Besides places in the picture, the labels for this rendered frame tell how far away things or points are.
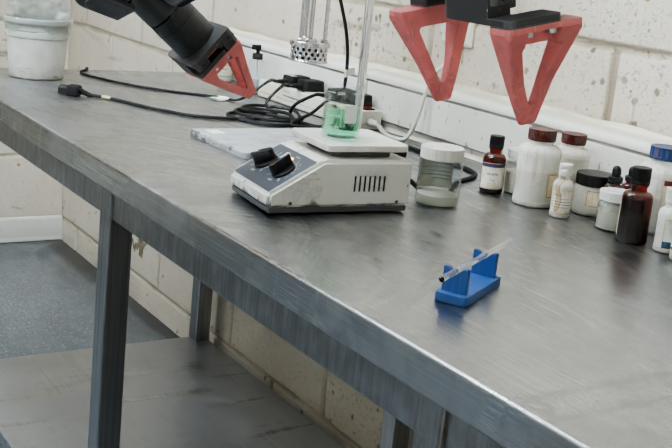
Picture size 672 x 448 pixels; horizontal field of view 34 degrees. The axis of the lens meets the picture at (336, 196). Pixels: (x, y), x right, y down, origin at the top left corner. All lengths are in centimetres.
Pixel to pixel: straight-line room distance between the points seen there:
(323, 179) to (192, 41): 23
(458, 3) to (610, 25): 95
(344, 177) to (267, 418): 111
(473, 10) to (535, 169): 79
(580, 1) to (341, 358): 83
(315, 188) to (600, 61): 56
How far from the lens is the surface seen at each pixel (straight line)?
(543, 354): 97
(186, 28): 134
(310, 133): 141
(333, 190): 135
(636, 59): 166
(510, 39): 73
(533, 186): 153
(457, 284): 106
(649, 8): 165
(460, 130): 188
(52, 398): 244
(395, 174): 139
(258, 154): 140
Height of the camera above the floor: 107
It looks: 13 degrees down
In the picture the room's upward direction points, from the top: 6 degrees clockwise
